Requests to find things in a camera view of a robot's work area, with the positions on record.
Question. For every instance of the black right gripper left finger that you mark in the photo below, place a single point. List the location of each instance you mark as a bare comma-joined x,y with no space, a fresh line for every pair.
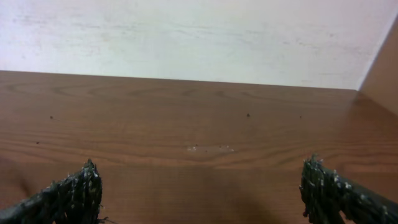
75,199

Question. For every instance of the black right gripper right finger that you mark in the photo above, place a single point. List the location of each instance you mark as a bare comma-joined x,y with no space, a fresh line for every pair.
331,198

